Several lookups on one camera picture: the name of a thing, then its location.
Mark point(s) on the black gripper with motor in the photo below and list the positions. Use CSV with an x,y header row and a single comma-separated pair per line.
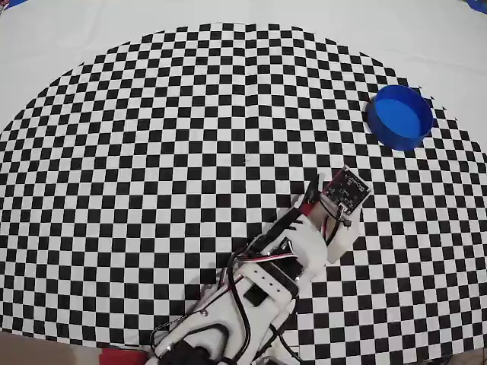
x,y
307,201

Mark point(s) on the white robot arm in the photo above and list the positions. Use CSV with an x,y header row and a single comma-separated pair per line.
x,y
213,315

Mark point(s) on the blue round box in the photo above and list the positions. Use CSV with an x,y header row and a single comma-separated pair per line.
x,y
399,114

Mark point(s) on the black white checkerboard mat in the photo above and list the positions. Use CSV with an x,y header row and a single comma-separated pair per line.
x,y
114,152

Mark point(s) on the blue tape piece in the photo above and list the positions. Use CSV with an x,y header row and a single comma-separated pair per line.
x,y
480,4
15,3

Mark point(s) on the red flat object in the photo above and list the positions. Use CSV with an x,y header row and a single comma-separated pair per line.
x,y
121,358

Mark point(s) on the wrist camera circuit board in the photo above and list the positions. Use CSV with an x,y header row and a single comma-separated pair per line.
x,y
346,188

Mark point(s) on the white and red camera mount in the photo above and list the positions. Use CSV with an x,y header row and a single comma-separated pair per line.
x,y
342,243

